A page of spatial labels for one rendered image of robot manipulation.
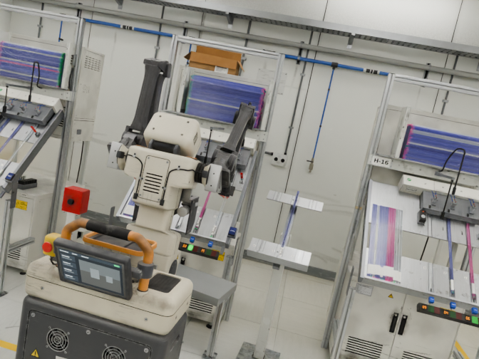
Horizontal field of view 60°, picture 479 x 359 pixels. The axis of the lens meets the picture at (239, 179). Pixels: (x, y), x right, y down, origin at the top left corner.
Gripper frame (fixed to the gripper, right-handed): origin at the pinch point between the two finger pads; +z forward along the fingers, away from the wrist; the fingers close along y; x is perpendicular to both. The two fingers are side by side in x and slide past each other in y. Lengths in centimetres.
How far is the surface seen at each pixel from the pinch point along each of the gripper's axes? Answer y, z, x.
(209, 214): 5.8, 1.4, 14.0
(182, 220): 20.0, 1.7, 22.3
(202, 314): 0, 65, 55
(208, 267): 3, 43, 30
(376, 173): -90, 10, -55
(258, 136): -7.4, -6.0, -48.6
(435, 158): -119, -16, -56
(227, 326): -18, 81, 53
